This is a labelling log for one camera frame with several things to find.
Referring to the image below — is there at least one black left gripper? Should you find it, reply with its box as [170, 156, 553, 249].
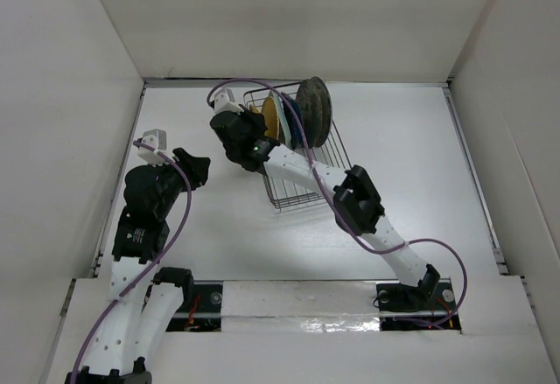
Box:
[150, 148, 208, 219]

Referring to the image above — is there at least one round woven bamboo tray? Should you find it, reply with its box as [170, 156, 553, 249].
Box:
[261, 96, 280, 140]

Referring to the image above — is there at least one light teal berry plate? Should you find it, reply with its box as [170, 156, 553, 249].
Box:
[269, 92, 295, 149]

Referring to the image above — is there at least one dark blue leaf plate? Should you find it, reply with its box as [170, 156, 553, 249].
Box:
[283, 94, 306, 150]

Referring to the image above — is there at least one grey deer pattern plate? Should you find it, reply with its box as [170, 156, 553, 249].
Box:
[296, 76, 328, 148]

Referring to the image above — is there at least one blue floral white plate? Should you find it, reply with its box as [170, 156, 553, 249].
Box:
[315, 90, 333, 148]

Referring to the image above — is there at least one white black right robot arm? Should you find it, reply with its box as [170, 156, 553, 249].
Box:
[210, 106, 440, 313]

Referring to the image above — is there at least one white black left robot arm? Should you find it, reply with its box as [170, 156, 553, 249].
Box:
[66, 145, 211, 383]

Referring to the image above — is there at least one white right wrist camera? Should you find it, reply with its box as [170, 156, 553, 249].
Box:
[210, 87, 245, 115]

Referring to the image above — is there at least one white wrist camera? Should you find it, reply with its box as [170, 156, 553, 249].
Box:
[135, 129, 167, 166]
[210, 87, 245, 115]

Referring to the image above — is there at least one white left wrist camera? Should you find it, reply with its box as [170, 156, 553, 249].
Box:
[135, 129, 167, 166]

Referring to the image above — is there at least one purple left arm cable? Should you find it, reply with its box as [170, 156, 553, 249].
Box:
[69, 141, 193, 383]

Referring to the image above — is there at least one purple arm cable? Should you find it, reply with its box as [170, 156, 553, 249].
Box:
[69, 141, 193, 383]
[206, 78, 467, 328]

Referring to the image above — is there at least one grey wire dish rack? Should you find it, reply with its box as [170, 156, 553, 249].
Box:
[242, 80, 356, 213]

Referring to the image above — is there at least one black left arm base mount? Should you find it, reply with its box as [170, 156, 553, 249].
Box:
[168, 282, 223, 332]

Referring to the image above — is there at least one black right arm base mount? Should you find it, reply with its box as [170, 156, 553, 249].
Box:
[376, 282, 456, 314]

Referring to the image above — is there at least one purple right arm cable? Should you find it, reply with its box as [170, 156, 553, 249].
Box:
[206, 78, 467, 328]

